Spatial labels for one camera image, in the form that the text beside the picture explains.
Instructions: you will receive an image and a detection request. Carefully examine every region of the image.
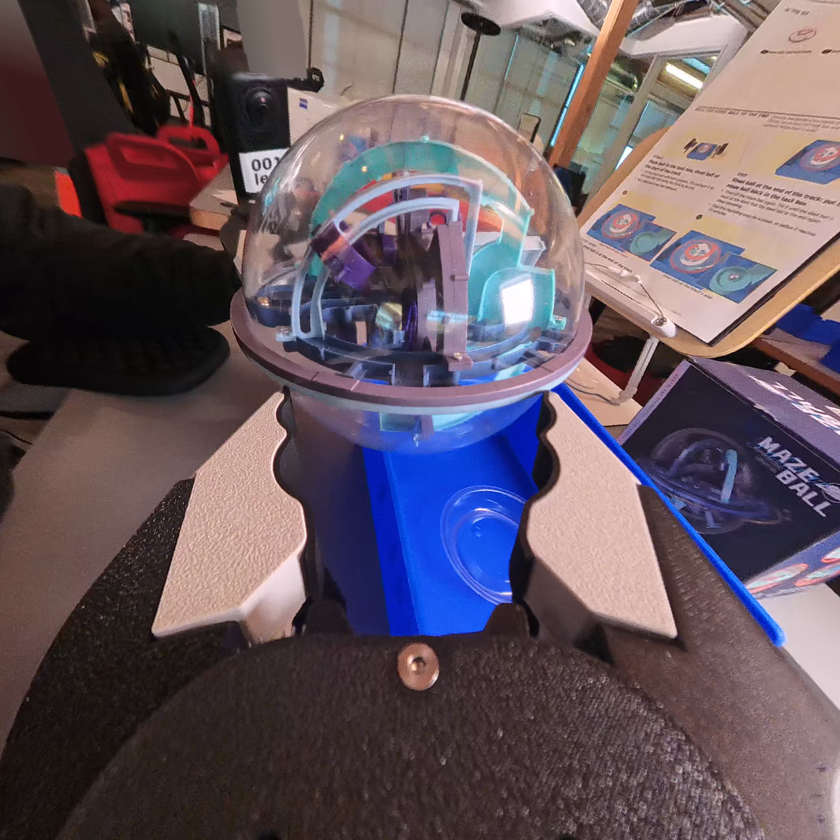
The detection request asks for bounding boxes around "clear plastic maze ball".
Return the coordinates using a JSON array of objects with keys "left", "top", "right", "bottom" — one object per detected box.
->
[{"left": 231, "top": 95, "right": 594, "bottom": 454}]

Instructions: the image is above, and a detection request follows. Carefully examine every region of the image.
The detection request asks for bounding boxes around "person's left forearm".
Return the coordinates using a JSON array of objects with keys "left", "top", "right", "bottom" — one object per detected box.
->
[{"left": 0, "top": 184, "right": 244, "bottom": 395}]

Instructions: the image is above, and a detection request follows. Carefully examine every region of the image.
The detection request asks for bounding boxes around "clear plastic ring stand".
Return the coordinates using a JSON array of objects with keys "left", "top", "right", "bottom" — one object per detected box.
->
[{"left": 440, "top": 486, "right": 535, "bottom": 605}]

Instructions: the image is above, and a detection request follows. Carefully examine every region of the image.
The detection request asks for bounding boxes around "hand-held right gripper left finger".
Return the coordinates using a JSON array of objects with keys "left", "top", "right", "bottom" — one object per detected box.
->
[{"left": 153, "top": 392, "right": 309, "bottom": 640}]

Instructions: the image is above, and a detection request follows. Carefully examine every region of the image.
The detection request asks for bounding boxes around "dark blue cardboard box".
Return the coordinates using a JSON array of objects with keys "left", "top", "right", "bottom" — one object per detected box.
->
[{"left": 617, "top": 357, "right": 840, "bottom": 598}]

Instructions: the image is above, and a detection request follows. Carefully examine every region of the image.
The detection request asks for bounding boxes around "blue plastic bin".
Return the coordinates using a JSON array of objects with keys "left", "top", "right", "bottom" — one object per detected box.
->
[{"left": 315, "top": 381, "right": 788, "bottom": 644}]

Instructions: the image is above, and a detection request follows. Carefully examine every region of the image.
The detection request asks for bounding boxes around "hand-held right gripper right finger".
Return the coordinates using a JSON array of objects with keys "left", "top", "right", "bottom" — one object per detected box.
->
[{"left": 525, "top": 392, "right": 679, "bottom": 640}]

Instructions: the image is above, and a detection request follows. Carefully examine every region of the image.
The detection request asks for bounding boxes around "instruction sheet on stand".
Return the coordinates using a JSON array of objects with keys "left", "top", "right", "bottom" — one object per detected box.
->
[{"left": 578, "top": 125, "right": 840, "bottom": 401}]

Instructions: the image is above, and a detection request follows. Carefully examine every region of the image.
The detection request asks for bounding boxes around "printed instruction sheet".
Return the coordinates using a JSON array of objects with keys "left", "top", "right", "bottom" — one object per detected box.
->
[{"left": 584, "top": 0, "right": 840, "bottom": 345}]

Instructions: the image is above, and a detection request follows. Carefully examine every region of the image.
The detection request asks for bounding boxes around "red chair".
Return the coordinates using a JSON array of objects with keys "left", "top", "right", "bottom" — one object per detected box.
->
[{"left": 59, "top": 128, "right": 227, "bottom": 237}]

